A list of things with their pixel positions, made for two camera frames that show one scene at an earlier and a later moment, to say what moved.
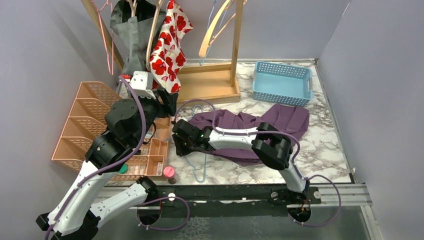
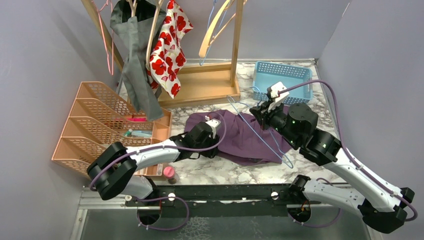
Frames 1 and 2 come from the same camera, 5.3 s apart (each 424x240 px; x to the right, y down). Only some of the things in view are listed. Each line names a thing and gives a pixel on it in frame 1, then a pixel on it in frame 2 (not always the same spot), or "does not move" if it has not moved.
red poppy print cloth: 168,56 does not move
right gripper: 180,151 to 262,114
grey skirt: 132,20 does not move
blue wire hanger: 206,154 to 230,99
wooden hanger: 158,7 does not move
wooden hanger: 133,8 does not move
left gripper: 168,108 to 210,153
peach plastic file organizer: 87,122 does not move
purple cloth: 291,120 does not move
